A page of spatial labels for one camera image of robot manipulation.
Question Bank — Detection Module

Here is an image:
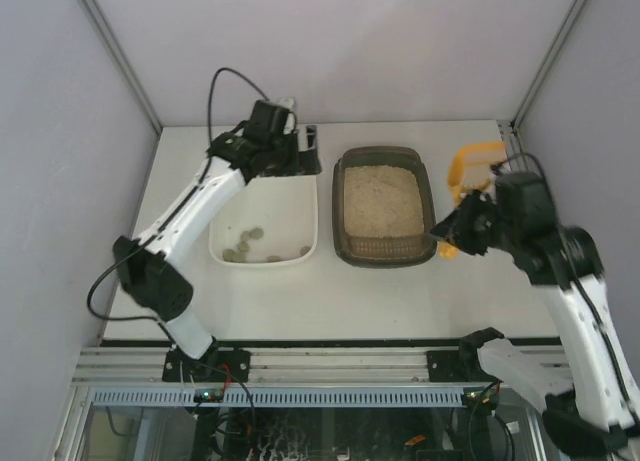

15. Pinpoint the yellow litter scoop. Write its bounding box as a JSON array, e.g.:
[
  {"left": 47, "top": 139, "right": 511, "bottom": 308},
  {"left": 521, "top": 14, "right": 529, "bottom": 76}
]
[{"left": 437, "top": 141, "right": 507, "bottom": 261}]

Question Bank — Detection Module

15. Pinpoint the dark brown litter box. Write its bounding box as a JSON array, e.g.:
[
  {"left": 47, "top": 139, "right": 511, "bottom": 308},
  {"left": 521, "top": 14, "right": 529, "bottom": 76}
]
[{"left": 332, "top": 146, "right": 437, "bottom": 268}]

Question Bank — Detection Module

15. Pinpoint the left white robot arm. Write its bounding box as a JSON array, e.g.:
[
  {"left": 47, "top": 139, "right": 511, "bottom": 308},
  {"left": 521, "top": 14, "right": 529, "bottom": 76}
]
[{"left": 113, "top": 97, "right": 322, "bottom": 360}]

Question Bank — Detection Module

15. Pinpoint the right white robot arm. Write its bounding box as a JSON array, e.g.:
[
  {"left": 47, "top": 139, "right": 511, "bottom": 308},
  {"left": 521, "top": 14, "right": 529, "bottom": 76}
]
[{"left": 430, "top": 172, "right": 639, "bottom": 458}]

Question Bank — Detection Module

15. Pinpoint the white plastic tray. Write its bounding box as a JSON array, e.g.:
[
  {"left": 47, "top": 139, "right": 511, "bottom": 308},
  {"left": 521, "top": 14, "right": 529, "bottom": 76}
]
[{"left": 209, "top": 176, "right": 319, "bottom": 268}]

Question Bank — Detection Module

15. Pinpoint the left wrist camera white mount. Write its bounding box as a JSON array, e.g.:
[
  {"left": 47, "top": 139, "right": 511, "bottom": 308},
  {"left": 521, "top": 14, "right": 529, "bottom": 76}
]
[{"left": 275, "top": 96, "right": 297, "bottom": 129}]

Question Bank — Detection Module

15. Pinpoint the right aluminium side rail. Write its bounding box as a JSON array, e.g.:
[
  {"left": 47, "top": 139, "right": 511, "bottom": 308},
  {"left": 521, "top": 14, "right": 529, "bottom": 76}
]
[{"left": 497, "top": 120, "right": 586, "bottom": 340}]

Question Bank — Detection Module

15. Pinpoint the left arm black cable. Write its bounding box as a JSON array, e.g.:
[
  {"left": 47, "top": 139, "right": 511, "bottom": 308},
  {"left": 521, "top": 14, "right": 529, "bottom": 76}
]
[{"left": 86, "top": 67, "right": 271, "bottom": 322}]

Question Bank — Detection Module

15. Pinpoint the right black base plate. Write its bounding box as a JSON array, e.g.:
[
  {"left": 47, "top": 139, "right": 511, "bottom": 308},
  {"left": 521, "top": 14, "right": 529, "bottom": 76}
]
[{"left": 426, "top": 347, "right": 496, "bottom": 383}]

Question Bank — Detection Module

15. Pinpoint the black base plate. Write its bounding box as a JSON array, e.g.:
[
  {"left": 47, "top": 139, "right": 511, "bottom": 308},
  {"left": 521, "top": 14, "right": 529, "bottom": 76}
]
[
  {"left": 426, "top": 347, "right": 496, "bottom": 383},
  {"left": 162, "top": 343, "right": 251, "bottom": 383}
]

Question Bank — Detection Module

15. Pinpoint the grey slotted cable duct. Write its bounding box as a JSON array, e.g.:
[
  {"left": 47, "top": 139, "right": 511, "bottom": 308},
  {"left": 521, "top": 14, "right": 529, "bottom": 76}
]
[{"left": 93, "top": 386, "right": 464, "bottom": 408}]

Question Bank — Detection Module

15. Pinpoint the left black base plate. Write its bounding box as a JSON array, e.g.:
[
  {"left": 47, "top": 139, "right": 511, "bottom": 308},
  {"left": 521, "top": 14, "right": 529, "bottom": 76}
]
[{"left": 162, "top": 343, "right": 251, "bottom": 383}]

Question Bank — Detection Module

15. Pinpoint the aluminium front rail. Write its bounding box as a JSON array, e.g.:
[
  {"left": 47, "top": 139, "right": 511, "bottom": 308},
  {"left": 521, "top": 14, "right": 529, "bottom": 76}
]
[{"left": 72, "top": 343, "right": 617, "bottom": 387}]

